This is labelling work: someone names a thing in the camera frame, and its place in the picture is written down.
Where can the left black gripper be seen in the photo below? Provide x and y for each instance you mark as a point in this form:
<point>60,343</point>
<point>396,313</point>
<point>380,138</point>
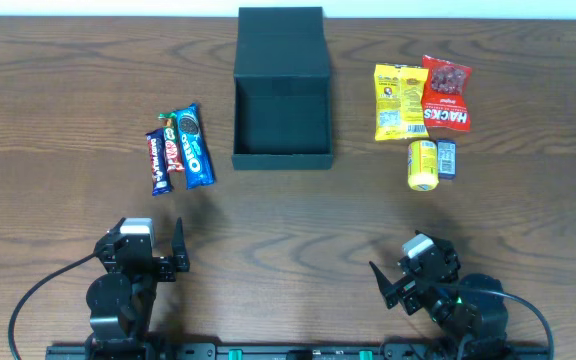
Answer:
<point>150,265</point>

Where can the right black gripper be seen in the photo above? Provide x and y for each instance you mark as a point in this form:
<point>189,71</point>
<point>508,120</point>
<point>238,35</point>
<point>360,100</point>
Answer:
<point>407,288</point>

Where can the blue Oreo cookie pack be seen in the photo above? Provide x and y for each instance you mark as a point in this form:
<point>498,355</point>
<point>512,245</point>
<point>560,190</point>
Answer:
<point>195,157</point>

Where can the yellow snack packet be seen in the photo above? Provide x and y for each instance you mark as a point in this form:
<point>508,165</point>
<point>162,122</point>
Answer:
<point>398,93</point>

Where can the dark green box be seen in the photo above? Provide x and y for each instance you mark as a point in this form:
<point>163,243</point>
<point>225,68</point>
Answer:
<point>282,78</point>

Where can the red Hacks candy bag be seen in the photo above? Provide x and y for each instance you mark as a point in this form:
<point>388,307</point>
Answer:
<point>443,98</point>

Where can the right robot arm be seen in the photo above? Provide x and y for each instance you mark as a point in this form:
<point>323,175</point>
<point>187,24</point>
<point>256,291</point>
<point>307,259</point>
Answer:
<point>468,310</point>

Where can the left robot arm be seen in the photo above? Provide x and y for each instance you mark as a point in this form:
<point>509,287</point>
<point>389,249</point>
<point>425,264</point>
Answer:
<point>121,301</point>

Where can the yellow cylindrical container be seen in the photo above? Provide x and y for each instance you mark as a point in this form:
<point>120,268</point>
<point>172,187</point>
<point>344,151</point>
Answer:
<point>422,172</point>

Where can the blue Dairy Milk bar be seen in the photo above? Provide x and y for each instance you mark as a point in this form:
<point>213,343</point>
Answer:
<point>160,177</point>

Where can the red green KitKat bar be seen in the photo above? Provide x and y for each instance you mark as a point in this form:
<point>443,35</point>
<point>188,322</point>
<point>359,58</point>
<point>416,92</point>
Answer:
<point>173,157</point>

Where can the small dark blue box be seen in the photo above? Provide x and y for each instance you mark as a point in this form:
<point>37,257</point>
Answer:
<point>446,158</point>

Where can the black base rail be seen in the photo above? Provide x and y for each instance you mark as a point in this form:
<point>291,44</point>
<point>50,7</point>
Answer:
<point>208,351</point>

